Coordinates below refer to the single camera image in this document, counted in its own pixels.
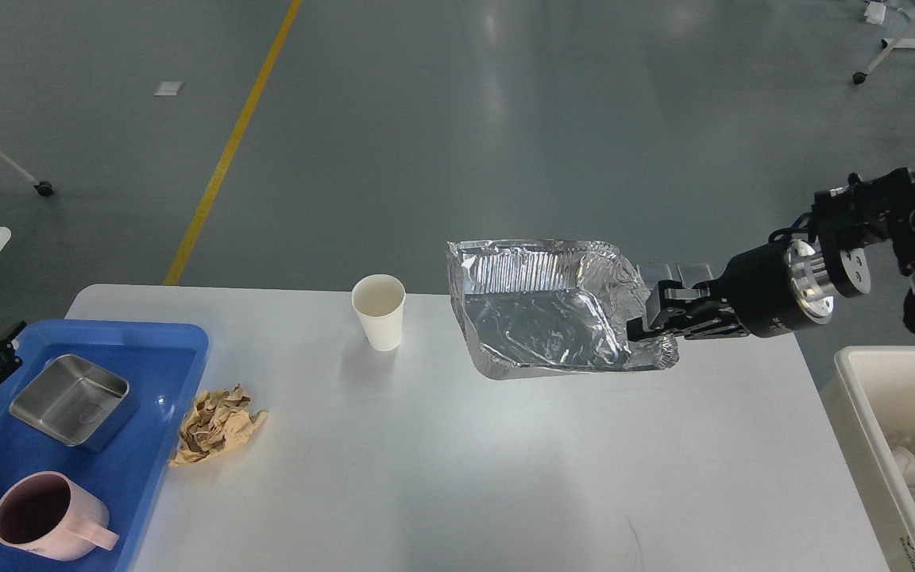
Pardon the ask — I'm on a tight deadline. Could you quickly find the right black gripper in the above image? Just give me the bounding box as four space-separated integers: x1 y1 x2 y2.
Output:
626 242 834 342

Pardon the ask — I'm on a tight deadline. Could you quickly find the small stainless steel tray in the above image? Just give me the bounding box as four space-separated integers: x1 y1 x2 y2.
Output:
10 354 138 453

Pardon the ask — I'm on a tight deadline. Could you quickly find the pink mug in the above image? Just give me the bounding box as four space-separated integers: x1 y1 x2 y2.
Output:
0 471 120 562

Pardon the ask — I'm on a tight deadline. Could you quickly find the aluminium foil tray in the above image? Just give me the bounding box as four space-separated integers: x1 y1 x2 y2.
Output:
446 239 679 380

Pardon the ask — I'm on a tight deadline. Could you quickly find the brown paper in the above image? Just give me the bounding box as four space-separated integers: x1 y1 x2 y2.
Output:
168 385 269 468

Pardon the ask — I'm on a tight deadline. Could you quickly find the white paper cup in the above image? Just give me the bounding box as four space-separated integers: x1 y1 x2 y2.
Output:
351 274 407 352

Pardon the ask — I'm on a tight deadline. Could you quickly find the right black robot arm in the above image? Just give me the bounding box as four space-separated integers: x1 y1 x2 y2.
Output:
626 168 915 342

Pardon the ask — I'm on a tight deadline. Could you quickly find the white rolling chair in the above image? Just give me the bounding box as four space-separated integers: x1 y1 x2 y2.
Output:
0 149 55 198

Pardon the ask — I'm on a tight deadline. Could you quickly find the white bin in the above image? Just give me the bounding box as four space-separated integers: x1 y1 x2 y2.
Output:
820 346 915 571

